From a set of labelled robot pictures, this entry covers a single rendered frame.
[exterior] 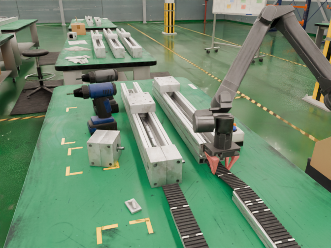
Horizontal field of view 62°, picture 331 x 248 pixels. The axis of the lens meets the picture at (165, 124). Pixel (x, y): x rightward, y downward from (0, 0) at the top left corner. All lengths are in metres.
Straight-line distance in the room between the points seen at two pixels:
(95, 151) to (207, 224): 0.45
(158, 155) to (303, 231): 0.44
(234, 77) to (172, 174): 0.37
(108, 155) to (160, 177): 0.21
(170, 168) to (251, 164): 0.32
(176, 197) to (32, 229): 0.38
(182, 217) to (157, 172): 0.18
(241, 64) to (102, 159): 0.57
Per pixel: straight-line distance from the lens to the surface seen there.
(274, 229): 0.76
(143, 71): 2.73
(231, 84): 0.92
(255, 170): 1.01
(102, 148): 0.97
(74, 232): 0.79
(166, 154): 0.87
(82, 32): 4.68
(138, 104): 1.19
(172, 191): 0.82
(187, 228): 0.72
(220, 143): 0.89
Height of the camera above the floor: 1.32
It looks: 25 degrees down
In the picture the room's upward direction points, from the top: straight up
